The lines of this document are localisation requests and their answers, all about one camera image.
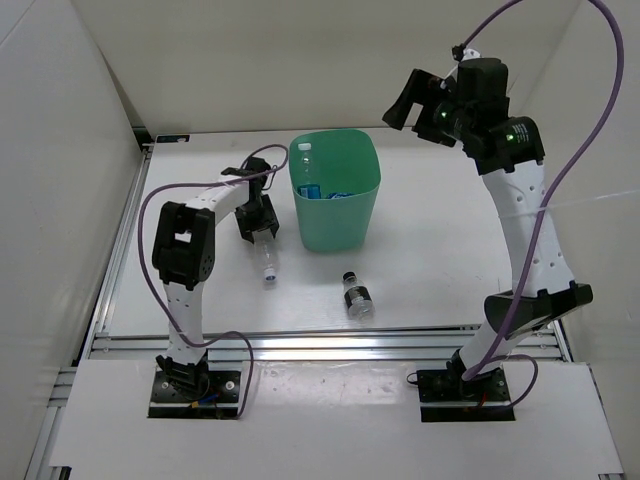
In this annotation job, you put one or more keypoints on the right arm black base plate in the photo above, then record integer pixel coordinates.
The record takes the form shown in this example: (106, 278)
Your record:
(444, 399)

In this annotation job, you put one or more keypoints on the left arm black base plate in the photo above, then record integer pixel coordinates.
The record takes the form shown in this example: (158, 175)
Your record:
(218, 398)

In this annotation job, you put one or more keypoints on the Aquarius blue label bottle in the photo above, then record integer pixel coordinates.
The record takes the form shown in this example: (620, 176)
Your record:
(308, 186)

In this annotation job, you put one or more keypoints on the green plastic bin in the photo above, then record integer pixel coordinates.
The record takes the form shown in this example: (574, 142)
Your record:
(335, 177)

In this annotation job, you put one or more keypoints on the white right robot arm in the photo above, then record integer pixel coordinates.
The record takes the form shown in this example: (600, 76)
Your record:
(511, 166)

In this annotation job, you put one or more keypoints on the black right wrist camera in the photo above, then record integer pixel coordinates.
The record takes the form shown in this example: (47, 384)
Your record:
(481, 80)

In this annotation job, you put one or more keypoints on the small black label bottle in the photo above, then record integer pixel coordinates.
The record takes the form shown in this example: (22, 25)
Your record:
(357, 298)

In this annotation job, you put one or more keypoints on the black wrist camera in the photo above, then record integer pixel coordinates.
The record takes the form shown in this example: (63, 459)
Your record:
(481, 80)
(256, 165)

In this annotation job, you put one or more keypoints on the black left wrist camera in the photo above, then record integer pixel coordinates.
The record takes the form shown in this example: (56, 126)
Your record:
(256, 165)

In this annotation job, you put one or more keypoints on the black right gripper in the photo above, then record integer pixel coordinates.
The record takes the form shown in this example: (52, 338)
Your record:
(417, 85)

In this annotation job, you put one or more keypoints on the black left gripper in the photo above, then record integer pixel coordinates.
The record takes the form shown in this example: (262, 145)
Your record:
(268, 221)

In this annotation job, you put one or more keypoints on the aluminium table edge rail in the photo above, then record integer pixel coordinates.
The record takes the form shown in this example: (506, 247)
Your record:
(434, 345)

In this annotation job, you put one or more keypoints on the Pocari Sweat blue bottle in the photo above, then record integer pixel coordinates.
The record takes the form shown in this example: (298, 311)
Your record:
(339, 195)

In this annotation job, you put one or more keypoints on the clear unlabelled plastic bottle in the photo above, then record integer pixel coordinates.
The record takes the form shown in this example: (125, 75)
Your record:
(266, 258)

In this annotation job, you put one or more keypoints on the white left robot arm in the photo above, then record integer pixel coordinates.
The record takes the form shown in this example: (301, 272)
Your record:
(184, 256)

